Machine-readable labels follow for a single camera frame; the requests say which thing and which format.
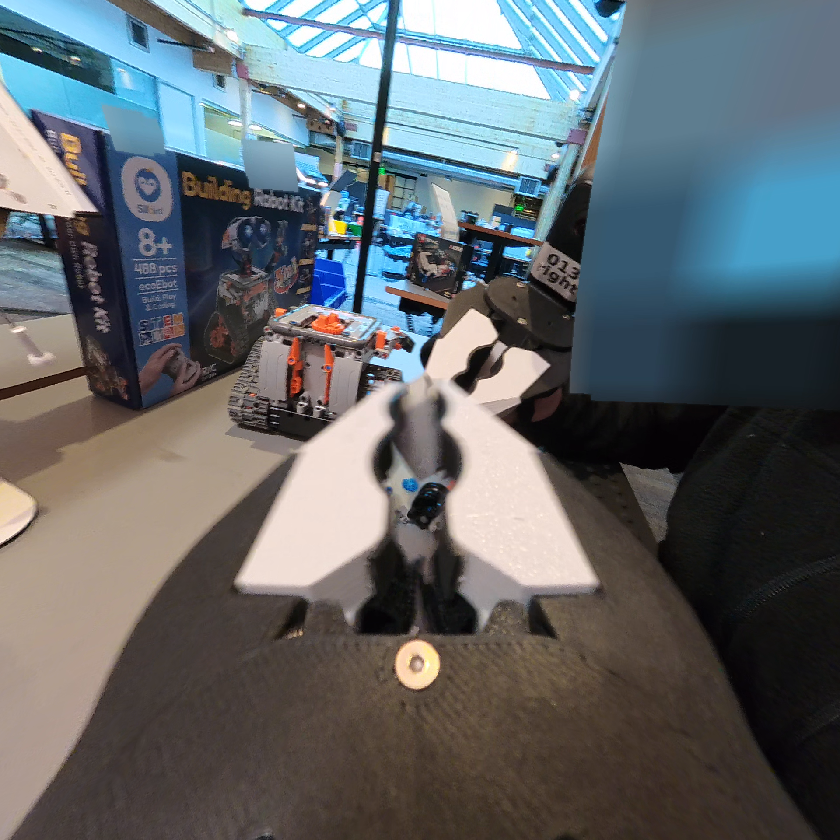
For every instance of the blue robot kit box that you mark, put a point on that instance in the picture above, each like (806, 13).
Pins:
(197, 262)

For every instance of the blue plastic bin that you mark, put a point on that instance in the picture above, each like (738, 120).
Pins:
(330, 282)

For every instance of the tall wooden table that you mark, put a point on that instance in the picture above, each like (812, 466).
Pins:
(499, 233)

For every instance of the person's right hand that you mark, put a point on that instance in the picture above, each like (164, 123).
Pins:
(548, 405)

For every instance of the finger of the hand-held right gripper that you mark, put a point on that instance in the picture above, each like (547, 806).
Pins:
(518, 374)
(459, 344)

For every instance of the white sign board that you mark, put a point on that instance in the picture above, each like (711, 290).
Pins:
(445, 210)

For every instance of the person's black jacket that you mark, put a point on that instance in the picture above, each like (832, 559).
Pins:
(754, 558)

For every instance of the black pole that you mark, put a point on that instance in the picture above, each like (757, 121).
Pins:
(377, 164)

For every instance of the low wooden table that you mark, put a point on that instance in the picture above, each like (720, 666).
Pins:
(413, 293)

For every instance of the grey brick connector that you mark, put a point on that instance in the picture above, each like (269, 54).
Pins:
(420, 420)

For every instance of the black toy car box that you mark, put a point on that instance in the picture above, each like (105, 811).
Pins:
(438, 262)

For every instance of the white book stand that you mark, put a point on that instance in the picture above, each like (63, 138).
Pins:
(13, 512)

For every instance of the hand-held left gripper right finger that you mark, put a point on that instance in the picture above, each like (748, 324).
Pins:
(518, 525)

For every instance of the person's right forearm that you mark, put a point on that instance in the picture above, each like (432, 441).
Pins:
(623, 426)

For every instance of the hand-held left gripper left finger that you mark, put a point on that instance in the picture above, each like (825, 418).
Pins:
(315, 525)

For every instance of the grey orange tracked toy robot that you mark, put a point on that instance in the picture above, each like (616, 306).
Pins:
(308, 374)

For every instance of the white instruction booklet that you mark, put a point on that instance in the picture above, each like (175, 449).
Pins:
(33, 164)

